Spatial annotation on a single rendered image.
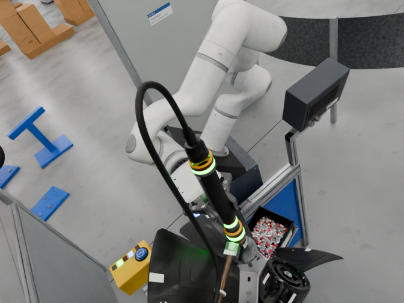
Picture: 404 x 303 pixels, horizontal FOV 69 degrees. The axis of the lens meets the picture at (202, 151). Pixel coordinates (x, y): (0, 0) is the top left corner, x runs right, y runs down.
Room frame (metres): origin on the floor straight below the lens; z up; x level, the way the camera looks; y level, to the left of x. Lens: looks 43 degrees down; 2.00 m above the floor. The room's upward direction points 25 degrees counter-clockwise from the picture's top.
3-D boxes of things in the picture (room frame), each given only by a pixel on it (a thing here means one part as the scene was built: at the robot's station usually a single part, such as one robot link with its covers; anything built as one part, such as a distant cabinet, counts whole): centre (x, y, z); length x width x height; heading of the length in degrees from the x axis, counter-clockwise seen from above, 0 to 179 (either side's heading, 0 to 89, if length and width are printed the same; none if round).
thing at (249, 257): (0.35, 0.01, 1.33); 0.09 x 0.07 x 0.10; 144
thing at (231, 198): (0.39, -0.02, 1.49); 0.07 x 0.03 x 0.03; 19
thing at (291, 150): (0.87, -0.38, 0.96); 0.03 x 0.03 x 0.20; 19
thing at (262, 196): (0.73, 0.03, 0.82); 0.90 x 0.04 x 0.08; 109
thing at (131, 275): (0.61, 0.40, 1.02); 0.16 x 0.10 x 0.11; 109
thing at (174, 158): (0.52, 0.06, 1.49); 0.09 x 0.03 x 0.08; 109
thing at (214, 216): (0.36, 0.05, 1.49); 0.07 x 0.03 x 0.03; 19
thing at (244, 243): (0.36, 0.01, 1.49); 0.04 x 0.04 x 0.46
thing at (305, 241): (0.87, -0.38, 0.39); 0.04 x 0.04 x 0.78; 19
